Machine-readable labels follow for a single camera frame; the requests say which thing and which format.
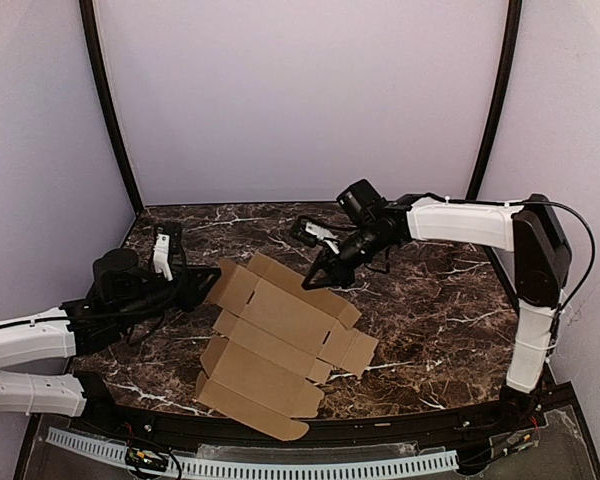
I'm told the brown cardboard box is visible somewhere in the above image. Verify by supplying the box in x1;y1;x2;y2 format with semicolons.
196;253;378;441

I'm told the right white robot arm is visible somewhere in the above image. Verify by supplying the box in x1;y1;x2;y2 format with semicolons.
291;179;573;430

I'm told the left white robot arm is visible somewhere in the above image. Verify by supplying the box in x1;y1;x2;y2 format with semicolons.
0;248;221;418

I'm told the small green circuit board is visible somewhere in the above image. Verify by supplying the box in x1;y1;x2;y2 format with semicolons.
124;447;168;472

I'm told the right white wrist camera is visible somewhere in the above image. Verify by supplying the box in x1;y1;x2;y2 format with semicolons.
290;216;340;254

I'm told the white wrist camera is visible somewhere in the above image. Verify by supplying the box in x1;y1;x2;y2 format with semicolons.
150;222;182;281
290;216;340;254

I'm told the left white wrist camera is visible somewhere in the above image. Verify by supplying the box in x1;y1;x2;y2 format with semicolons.
150;222;182;281

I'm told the black front table rail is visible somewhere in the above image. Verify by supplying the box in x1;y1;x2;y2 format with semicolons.
69;399;551;459

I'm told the white slotted cable duct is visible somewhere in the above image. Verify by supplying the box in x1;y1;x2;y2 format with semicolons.
46;427;458;479

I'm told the left black frame post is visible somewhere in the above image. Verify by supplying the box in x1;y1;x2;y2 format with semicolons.
78;0;145;217

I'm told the black frame post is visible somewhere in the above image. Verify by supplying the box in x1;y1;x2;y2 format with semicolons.
465;0;523;200
78;0;145;217

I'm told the right black frame post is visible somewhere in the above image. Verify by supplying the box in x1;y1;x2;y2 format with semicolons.
465;0;523;200

